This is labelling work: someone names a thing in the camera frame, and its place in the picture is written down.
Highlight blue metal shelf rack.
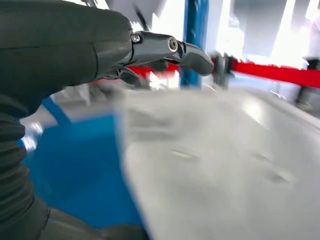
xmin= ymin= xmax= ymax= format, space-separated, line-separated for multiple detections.
xmin=17 ymin=0 xmax=210 ymax=230

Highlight chrome stanchion post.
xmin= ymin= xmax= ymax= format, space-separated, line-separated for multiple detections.
xmin=211 ymin=52 xmax=234 ymax=90

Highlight red barrier belt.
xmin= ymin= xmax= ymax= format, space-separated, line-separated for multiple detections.
xmin=231 ymin=58 xmax=320 ymax=90
xmin=94 ymin=63 xmax=180 ymax=84

